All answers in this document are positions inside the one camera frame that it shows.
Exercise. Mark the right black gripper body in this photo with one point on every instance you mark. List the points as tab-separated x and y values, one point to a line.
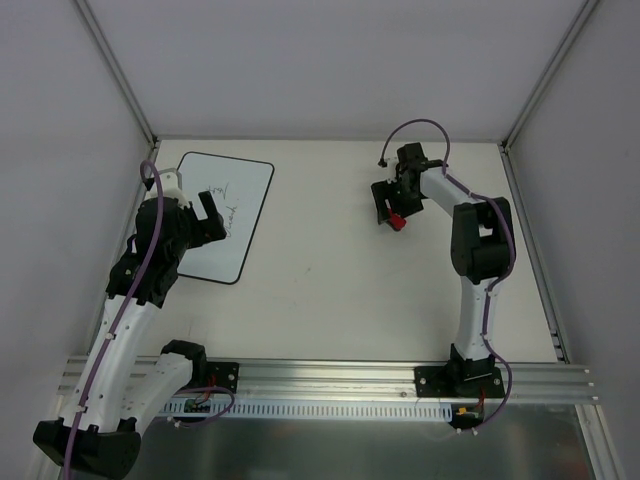
390	198

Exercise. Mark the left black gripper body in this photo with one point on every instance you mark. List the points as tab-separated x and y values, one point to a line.
201	226

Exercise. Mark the red and black whiteboard eraser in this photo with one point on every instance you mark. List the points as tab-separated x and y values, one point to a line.
396	222

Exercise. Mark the white whiteboard with black rim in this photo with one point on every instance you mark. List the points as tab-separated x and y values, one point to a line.
239	188

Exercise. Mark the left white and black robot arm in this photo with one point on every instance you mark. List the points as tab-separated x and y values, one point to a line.
100	429

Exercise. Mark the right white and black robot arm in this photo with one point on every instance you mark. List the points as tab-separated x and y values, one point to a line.
482	252

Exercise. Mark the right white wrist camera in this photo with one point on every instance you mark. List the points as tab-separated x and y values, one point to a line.
388	164

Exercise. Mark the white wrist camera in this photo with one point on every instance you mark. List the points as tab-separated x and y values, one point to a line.
171	181
388	164

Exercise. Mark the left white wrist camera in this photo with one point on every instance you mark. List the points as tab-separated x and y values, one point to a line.
171	181

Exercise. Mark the left aluminium table edge rail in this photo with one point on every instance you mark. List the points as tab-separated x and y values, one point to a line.
142	174

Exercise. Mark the aluminium table edge rail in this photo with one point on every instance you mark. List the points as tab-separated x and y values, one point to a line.
142	174
548	304

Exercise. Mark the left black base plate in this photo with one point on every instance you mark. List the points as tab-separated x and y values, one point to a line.
223	374

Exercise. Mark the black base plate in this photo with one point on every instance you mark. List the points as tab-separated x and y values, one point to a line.
444	382
223	374

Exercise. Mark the aluminium mounting rail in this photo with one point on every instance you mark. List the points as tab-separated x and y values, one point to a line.
533	383

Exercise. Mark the white slotted cable duct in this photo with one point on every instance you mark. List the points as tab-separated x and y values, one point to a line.
311	409

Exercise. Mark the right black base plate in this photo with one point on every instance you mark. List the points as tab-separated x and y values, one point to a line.
444	382

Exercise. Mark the right aluminium table edge rail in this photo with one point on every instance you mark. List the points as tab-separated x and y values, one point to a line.
548	304

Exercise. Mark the left aluminium frame post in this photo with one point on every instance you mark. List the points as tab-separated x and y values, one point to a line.
98	37

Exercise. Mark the aluminium frame post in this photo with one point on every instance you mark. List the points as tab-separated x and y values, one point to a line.
98	37
560	53

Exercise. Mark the right aluminium frame post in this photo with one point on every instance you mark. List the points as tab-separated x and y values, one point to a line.
560	53

